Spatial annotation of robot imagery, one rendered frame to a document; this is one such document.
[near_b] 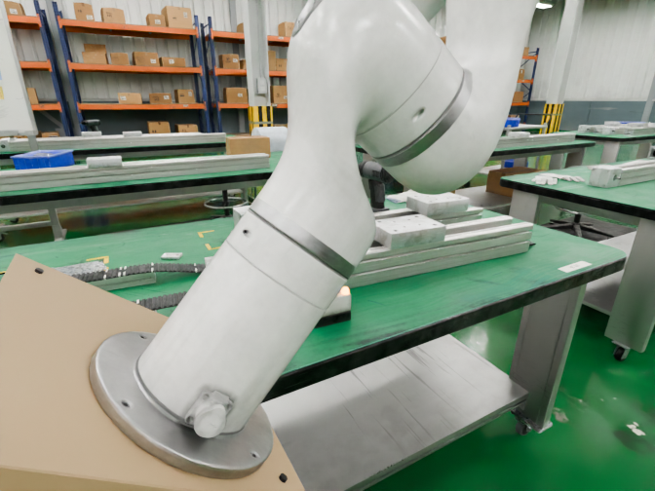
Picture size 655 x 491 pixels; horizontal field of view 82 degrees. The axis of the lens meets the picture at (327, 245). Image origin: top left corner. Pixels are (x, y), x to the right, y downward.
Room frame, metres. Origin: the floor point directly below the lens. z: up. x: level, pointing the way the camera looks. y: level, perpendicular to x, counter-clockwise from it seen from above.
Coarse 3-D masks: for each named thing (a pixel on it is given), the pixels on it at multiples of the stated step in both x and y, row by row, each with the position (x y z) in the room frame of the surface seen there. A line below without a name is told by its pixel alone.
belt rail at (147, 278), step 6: (126, 276) 0.80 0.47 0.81; (132, 276) 0.80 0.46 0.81; (138, 276) 0.81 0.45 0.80; (144, 276) 0.81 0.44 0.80; (150, 276) 0.82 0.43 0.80; (96, 282) 0.77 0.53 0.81; (102, 282) 0.78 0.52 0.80; (108, 282) 0.78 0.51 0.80; (114, 282) 0.79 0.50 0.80; (120, 282) 0.80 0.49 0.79; (126, 282) 0.80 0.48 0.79; (132, 282) 0.80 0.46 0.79; (138, 282) 0.81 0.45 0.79; (144, 282) 0.81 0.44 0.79; (150, 282) 0.82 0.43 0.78; (102, 288) 0.78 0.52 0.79; (108, 288) 0.78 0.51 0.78; (114, 288) 0.79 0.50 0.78
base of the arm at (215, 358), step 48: (240, 240) 0.31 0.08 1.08; (288, 240) 0.29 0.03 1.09; (192, 288) 0.31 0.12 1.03; (240, 288) 0.28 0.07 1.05; (288, 288) 0.28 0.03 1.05; (336, 288) 0.31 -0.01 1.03; (144, 336) 0.34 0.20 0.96; (192, 336) 0.27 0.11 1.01; (240, 336) 0.26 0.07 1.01; (288, 336) 0.28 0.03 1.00; (96, 384) 0.23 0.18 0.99; (144, 384) 0.25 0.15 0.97; (192, 384) 0.25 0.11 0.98; (240, 384) 0.25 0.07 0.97; (144, 432) 0.21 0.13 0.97; (192, 432) 0.23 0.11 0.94; (240, 432) 0.27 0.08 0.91
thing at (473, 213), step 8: (408, 208) 1.18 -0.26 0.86; (472, 208) 1.18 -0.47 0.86; (480, 208) 1.19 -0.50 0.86; (376, 216) 1.12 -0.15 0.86; (384, 216) 1.13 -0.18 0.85; (392, 216) 1.14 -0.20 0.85; (400, 216) 1.15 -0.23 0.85; (432, 216) 1.11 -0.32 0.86; (440, 216) 1.12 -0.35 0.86; (448, 216) 1.14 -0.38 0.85; (456, 216) 1.17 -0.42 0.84; (464, 216) 1.18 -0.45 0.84; (472, 216) 1.18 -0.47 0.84; (480, 216) 1.19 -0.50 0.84
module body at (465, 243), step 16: (448, 224) 1.02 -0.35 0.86; (464, 224) 1.02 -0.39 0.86; (480, 224) 1.04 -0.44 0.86; (496, 224) 1.06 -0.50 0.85; (512, 224) 1.02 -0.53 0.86; (528, 224) 1.02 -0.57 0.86; (448, 240) 0.90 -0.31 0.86; (464, 240) 0.92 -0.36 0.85; (480, 240) 0.96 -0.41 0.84; (496, 240) 0.97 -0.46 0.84; (512, 240) 0.99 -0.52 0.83; (368, 256) 0.81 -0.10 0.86; (384, 256) 0.84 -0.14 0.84; (400, 256) 0.84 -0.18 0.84; (416, 256) 0.86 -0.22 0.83; (432, 256) 0.88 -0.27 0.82; (448, 256) 0.91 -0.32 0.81; (464, 256) 0.92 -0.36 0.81; (480, 256) 0.95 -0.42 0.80; (496, 256) 0.97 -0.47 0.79; (368, 272) 0.82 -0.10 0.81; (384, 272) 0.82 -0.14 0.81; (400, 272) 0.84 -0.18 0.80; (416, 272) 0.86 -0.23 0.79
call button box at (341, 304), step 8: (336, 296) 0.64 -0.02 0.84; (344, 296) 0.65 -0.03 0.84; (336, 304) 0.64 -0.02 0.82; (344, 304) 0.65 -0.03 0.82; (328, 312) 0.63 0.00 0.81; (336, 312) 0.64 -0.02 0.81; (344, 312) 0.65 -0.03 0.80; (320, 320) 0.63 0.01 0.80; (328, 320) 0.63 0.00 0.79; (336, 320) 0.64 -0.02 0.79; (344, 320) 0.65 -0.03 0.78
